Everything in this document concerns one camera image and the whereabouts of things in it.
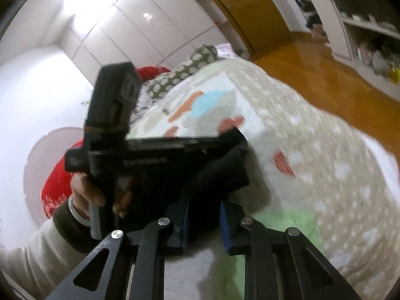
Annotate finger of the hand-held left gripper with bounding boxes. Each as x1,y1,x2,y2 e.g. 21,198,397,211
218,128,250,154

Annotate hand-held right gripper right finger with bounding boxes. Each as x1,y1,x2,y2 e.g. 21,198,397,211
219,201,360,300

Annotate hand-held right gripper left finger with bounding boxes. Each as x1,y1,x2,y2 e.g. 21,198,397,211
47,194,191,300

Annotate black pants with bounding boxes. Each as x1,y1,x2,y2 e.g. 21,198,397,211
119,148,251,247

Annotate person's left forearm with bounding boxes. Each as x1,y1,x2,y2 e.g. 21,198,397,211
0,200,107,300

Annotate person's left hand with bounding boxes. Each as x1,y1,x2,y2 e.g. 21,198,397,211
70,172,136,219

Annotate pink rounded headboard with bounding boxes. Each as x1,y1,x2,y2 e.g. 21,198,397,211
23,126,85,226

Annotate patterned quilted bed blanket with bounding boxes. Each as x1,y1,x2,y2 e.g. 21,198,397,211
125,58,400,300

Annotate grey spotted bolster pillow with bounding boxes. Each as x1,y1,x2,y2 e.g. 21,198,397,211
147,44,218,101

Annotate red embroidered pillow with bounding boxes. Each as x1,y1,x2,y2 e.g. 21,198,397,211
136,65,172,83

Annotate wooden door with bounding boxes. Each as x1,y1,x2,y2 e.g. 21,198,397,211
190,0,293,54

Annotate white panelled wardrobe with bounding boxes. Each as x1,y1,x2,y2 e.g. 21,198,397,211
59,0,247,79

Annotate cluttered shoe rack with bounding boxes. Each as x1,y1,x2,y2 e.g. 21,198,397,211
279,0,332,40

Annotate white open shelf unit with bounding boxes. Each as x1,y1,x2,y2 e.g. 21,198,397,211
304,0,400,99

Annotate yellow plastic bottle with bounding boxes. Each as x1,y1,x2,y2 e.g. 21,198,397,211
387,62,400,83

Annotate silver bracelet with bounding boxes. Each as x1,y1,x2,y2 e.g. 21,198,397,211
68,195,91,227

